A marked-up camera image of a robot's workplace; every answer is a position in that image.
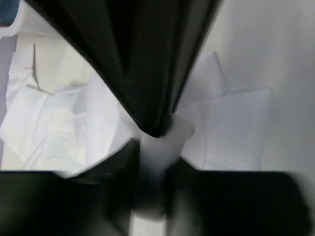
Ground white plastic basket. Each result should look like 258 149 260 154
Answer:
0 0 59 38

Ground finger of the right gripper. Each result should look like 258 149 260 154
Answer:
161 0 221 136
29 0 167 138

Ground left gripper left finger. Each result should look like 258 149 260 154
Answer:
0 139 140 236

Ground colourful patchwork shirt in basket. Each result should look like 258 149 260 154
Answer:
0 0 20 27

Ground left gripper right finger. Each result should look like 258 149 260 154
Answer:
165 159 314 236

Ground white long sleeve shirt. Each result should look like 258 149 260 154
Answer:
0 43 274 219

